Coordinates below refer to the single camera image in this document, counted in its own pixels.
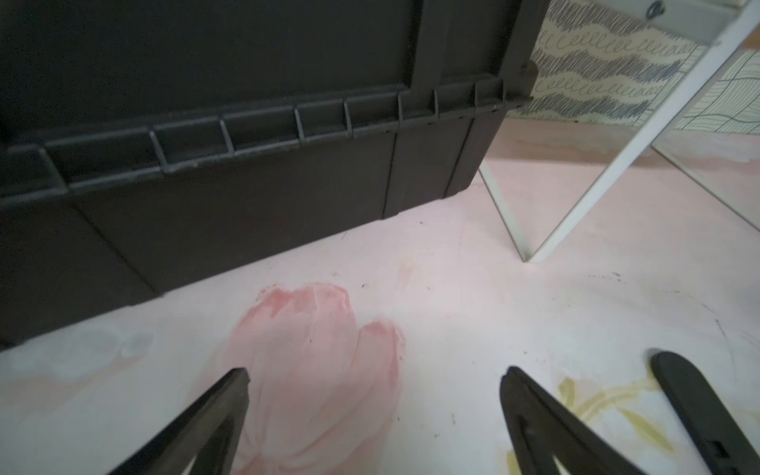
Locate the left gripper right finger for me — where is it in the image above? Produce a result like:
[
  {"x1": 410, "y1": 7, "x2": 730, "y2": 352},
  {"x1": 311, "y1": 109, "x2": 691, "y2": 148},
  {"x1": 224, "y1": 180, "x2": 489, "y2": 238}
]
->
[{"x1": 500, "y1": 366, "x2": 641, "y2": 474}]

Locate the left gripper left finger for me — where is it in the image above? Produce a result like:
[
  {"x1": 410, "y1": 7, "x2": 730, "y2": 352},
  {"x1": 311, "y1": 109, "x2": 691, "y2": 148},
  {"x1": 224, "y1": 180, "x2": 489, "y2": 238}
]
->
[{"x1": 112, "y1": 368, "x2": 249, "y2": 474}]

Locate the black folding laptop stand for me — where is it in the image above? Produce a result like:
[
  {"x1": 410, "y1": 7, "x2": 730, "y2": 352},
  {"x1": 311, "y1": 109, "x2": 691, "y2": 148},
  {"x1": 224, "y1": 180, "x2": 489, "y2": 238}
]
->
[{"x1": 650, "y1": 351, "x2": 759, "y2": 474}]

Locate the pink floral table mat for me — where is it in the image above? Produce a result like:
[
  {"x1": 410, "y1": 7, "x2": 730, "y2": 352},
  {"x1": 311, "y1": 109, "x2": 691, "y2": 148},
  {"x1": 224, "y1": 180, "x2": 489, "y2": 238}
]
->
[{"x1": 1, "y1": 130, "x2": 759, "y2": 474}]

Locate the white and wood side table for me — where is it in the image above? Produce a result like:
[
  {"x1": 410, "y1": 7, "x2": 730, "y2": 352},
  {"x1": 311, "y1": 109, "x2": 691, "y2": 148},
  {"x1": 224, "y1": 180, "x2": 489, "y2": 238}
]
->
[{"x1": 479, "y1": 1, "x2": 759, "y2": 263}]

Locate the black toolbox with yellow handle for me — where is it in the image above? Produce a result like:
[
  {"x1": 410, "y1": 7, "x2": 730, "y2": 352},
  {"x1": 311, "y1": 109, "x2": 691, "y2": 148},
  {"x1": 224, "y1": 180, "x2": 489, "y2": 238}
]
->
[{"x1": 1, "y1": 1, "x2": 548, "y2": 348}]

